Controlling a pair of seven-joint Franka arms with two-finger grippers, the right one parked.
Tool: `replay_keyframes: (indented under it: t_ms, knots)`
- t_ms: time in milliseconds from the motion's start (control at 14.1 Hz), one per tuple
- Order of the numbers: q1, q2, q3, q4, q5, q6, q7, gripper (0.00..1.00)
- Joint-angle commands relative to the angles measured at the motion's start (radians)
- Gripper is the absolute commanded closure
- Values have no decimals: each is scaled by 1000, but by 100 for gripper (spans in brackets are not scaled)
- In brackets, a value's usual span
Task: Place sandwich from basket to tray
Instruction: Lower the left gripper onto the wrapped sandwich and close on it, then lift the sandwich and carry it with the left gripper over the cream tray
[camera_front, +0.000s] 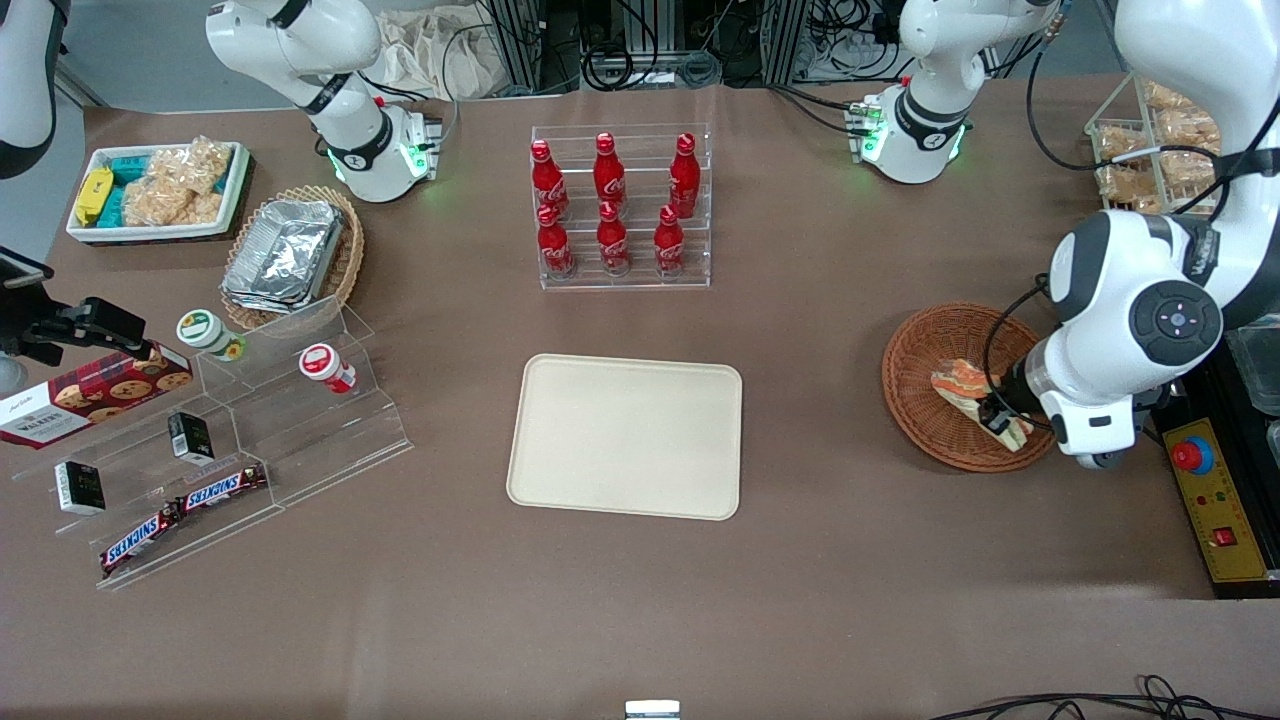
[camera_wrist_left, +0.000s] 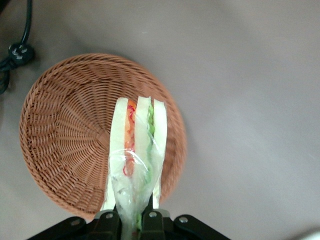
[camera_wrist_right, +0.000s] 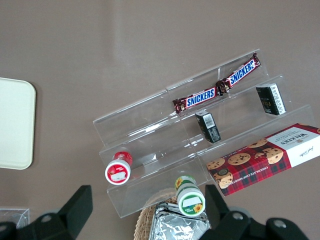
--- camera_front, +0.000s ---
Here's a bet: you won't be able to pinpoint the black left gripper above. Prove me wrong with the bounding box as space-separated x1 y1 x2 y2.
982 345 1051 434

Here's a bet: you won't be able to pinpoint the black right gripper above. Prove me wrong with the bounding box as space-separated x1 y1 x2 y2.
0 297 153 367

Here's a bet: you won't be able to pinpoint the triangle sandwich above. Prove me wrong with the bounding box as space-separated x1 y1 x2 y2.
931 360 1033 453

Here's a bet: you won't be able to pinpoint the round brown wicker basket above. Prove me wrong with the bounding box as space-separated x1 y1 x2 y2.
881 302 1061 473

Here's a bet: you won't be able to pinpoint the oval light wicker basket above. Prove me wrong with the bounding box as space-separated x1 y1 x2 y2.
220 185 366 331

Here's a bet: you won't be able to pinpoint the beige plastic tray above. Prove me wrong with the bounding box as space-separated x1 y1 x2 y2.
506 353 744 522

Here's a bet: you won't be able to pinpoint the red tartan cookie box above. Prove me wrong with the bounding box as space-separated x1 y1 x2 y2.
0 343 194 450

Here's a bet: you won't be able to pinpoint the green lid cup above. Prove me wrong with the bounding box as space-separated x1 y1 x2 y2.
177 310 247 363

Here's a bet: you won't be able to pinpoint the white rectangular snack bin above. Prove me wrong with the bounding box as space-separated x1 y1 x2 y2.
65 142 251 244

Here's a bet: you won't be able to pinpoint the yellow snack packet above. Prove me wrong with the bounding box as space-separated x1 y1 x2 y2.
75 168 114 226

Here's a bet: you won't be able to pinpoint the small black box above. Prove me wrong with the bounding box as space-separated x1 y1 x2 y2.
54 461 106 516
167 411 215 465

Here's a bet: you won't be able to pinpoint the clear bag of rice crackers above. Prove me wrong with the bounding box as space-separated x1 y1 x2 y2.
122 138 233 227

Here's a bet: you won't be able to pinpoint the silver foil container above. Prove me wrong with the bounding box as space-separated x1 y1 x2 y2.
222 198 346 313

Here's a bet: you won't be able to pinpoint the snickers chocolate bar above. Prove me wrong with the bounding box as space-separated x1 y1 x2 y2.
178 463 269 513
99 503 183 578

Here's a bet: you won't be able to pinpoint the red lid cup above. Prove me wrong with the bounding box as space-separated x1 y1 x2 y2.
299 343 357 394

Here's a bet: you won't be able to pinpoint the clear acrylic stepped display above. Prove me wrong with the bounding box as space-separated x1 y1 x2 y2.
12 295 414 591

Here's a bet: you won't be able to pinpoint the clear plastic container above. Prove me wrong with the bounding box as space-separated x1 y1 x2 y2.
1225 322 1280 471

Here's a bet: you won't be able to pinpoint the yellow black control box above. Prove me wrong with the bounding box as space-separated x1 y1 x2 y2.
1150 330 1280 601

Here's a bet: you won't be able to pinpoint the red cola bottle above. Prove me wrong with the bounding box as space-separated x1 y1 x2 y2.
654 205 687 276
594 132 627 216
537 203 577 279
597 201 632 276
669 133 701 219
530 139 571 221

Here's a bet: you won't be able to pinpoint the clear acrylic bottle rack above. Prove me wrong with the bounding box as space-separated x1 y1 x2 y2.
530 123 712 291

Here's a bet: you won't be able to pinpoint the white cloth bag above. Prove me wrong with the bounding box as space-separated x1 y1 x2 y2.
378 10 501 101

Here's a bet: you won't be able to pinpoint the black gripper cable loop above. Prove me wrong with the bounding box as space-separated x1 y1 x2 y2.
984 285 1053 433

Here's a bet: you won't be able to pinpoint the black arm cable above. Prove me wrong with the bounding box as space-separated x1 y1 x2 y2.
1025 25 1280 217

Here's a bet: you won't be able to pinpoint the white wire basket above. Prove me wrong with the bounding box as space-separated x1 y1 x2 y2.
1085 70 1227 217

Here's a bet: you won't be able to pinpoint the black floor cables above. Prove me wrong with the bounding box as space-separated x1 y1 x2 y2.
930 674 1280 720

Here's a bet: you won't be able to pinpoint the black left base cables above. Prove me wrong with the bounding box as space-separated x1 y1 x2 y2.
768 82 873 137

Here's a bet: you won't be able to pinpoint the black right base cable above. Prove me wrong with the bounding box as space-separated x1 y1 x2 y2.
360 20 501 136

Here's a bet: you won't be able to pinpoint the aluminium frame with cables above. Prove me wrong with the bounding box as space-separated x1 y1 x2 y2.
485 0 906 93

